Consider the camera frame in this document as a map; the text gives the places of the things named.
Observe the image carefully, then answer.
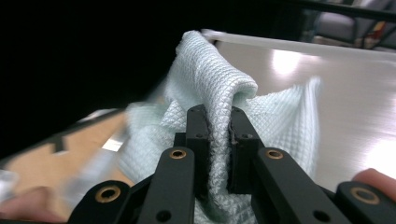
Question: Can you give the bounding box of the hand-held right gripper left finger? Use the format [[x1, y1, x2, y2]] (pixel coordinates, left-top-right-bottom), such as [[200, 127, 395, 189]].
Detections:
[[173, 104, 212, 200]]

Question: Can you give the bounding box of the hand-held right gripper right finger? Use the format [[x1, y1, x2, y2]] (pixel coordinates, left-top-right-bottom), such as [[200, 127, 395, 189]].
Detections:
[[228, 105, 265, 194]]

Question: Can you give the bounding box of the light blue cloth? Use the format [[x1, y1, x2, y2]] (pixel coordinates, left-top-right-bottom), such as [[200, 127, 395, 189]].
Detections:
[[116, 30, 321, 224]]

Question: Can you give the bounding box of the silver two-tier shelf rack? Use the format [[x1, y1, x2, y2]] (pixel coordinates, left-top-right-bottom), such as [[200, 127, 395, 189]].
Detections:
[[59, 28, 396, 206]]

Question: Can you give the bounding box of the grey chair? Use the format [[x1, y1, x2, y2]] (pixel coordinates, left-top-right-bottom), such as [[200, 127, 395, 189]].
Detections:
[[312, 0, 362, 43]]

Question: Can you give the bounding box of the black metal bar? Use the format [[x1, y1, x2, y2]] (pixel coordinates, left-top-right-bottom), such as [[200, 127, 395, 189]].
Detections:
[[279, 0, 396, 22]]

